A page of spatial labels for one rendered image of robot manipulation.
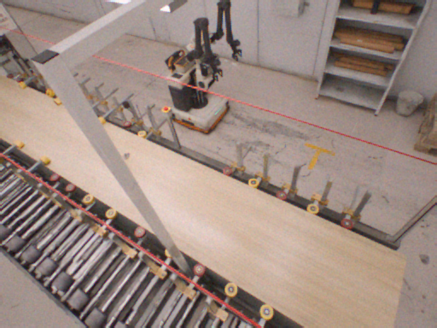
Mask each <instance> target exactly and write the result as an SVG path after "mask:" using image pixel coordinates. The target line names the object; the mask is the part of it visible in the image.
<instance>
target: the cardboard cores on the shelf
mask: <svg viewBox="0 0 437 328"><path fill-rule="evenodd" d="M374 1H375V0H351V2H350V3H353V7H358V8H362V9H371V7H372V5H373V2H374ZM415 6H416V4H415V3H402V2H396V1H390V0H381V1H380V3H379V8H378V10H382V11H387V12H392V13H397V14H404V15H408V14H409V12H410V11H413V10H414V7H415ZM403 37H404V36H400V35H395V34H391V33H387V32H376V31H372V30H368V29H364V28H360V27H351V26H346V27H345V29H344V28H339V27H338V29H337V30H336V32H335V35H334V38H340V39H341V43H342V44H348V45H355V46H358V47H362V48H366V49H369V50H379V51H381V52H385V53H388V54H393V51H394V50H402V48H403V47H404V45H405V44H402V43H401V41H402V39H403ZM332 56H334V57H337V58H341V59H340V60H339V61H337V60H336V61H335V64H334V67H344V68H348V69H352V70H355V71H361V72H365V73H371V74H374V75H381V76H384V77H386V76H387V70H383V69H384V68H386V69H389V70H392V68H393V66H394V65H392V64H387V63H384V62H381V61H372V60H369V59H366V58H362V57H359V56H350V55H348V54H344V53H341V52H333V53H332Z"/></svg>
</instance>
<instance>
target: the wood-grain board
mask: <svg viewBox="0 0 437 328"><path fill-rule="evenodd" d="M18 84H19V83H17V82H16V81H14V80H13V79H9V78H7V77H5V76H2V75H1V74H0V130H1V131H0V138H1V139H2V140H3V141H5V142H7V143H9V144H10V145H12V146H13V144H14V143H13V142H15V141H16V140H17V139H19V140H20V141H21V142H23V143H24V146H22V147H21V148H18V147H17V149H19V150H20V151H21V152H23V153H25V154H26V155H28V156H29V157H31V158H32V159H34V161H40V160H39V158H40V157H42V156H43V155H45V156H47V157H49V159H50V161H49V163H48V164H42V165H44V166H45V167H47V168H48V169H50V170H51V171H52V172H55V173H58V174H59V175H60V176H62V177H63V178H64V179H66V180H67V181H69V182H70V183H74V184H75V185H76V186H77V187H79V188H80V189H81V190H84V191H85V192H87V193H88V194H89V195H92V196H93V197H95V198H96V199H98V200H99V201H100V202H103V203H104V204H106V205H107V206H109V207H110V208H111V209H114V210H116V211H117V212H118V213H119V214H122V215H123V216H125V217H126V218H128V219H129V220H131V221H133V222H134V223H136V224H137V225H138V226H141V227H144V228H145V230H147V231H149V232H150V233H152V234H154V235H155V233H154V232H153V231H152V229H151V228H150V226H149V224H148V223H147V222H146V221H145V220H144V217H143V216H142V215H141V214H140V212H139V211H138V210H137V207H135V206H134V204H133V202H132V201H131V199H130V197H128V195H126V193H125V191H124V190H123V189H122V187H121V186H120V184H119V183H118V181H117V179H115V177H114V176H113V175H112V173H111V172H110V170H109V169H108V168H107V165H106V164H105V163H104V162H103V160H102V158H101V157H100V156H99V155H98V153H96V150H95V149H94V148H93V147H92V145H91V143H90V142H89V140H88V138H86V137H85V135H84V134H83V133H82V131H81V129H80V128H79V127H78V124H77V123H75V121H74V119H73V118H72V116H71V115H70V114H69V113H68V112H67V109H66V108H65V107H64V106H63V104H60V105H57V104H55V103H54V101H53V100H55V99H54V98H53V97H47V95H46V94H43V93H41V92H39V91H36V90H34V89H32V88H30V87H28V86H27V87H26V88H25V89H24V90H22V89H21V88H20V87H19V86H18ZM103 127H104V129H105V130H106V131H107V134H108V135H109V137H110V138H111V140H112V142H114V145H115V147H116V148H117V150H118V151H119V153H120V154H121V156H122V158H123V160H124V161H125V164H126V165H127V166H128V167H129V169H130V171H131V172H132V174H133V176H134V178H135V179H136V180H137V183H138V184H139V185H140V187H141V189H142V191H143V192H144V195H145V196H146V197H147V198H148V199H149V202H150V203H151V205H152V207H153V209H154V210H155V212H156V214H157V215H158V216H159V218H160V221H161V222H162V223H163V225H164V227H165V228H166V229H167V232H168V233H169V234H170V236H171V237H172V241H174V243H175V244H176V246H177V247H178V249H179V251H180V252H183V253H184V254H186V255H187V256H189V257H190V258H191V259H193V260H195V261H197V262H198V263H202V264H203V265H204V267H207V268H208V269H210V271H213V272H215V273H216V274H218V275H219V276H221V278H224V279H226V280H227V281H229V282H231V283H233V284H235V285H236V286H237V287H239V288H240V289H242V290H244V291H245V292H247V293H248V294H250V295H251V296H254V297H255V298H256V299H258V300H260V301H262V302H263V303H265V304H266V305H269V306H270V307H272V308H273V309H274V310H277V311H278V312H279V313H281V314H283V315H284V316H285V317H288V318H289V319H291V320H293V321H294V322H295V323H296V324H299V325H300V326H302V327H304V328H393V323H394V320H395V316H396V309H397V306H398V302H399V296H400V289H401V285H402V281H403V277H404V274H405V264H406V261H407V257H408V256H405V255H403V254H401V253H398V252H397V251H394V250H393V249H389V248H388V247H386V246H382V245H380V244H379V243H377V242H373V241H372V240H370V239H368V238H366V237H363V236H361V235H359V234H356V233H355V232H353V231H349V230H348V229H346V228H342V227H341V226H339V225H335V224H334V223H332V222H330V221H327V220H324V219H323V218H321V217H317V216H316V215H315V214H310V213H309V212H307V211H305V210H302V209H301V208H298V207H295V206H294V205H291V204H290V203H288V202H284V201H283V200H281V199H277V198H275V197H274V196H271V195H268V194H267V193H264V192H263V191H260V190H257V189H256V188H254V187H251V186H249V185H248V184H244V183H242V182H241V181H238V180H236V179H233V178H231V177H229V176H225V175H224V174H222V173H220V172H217V171H215V170H213V169H211V168H209V167H206V166H204V165H202V164H199V163H198V162H196V161H192V160H191V159H189V158H187V157H185V156H182V155H180V154H178V153H174V152H172V151H171V150H169V149H165V148H164V147H162V146H159V145H157V144H156V143H152V142H149V141H148V140H146V139H144V138H140V137H139V136H137V135H136V134H132V133H130V132H128V131H126V130H123V129H121V128H119V127H117V126H114V125H112V124H111V123H108V122H105V123H104V124H103ZM124 153H126V154H127V153H131V154H130V155H129V158H128V159H127V160H126V159H124V156H123V154H124ZM155 236H156V235H155Z"/></svg>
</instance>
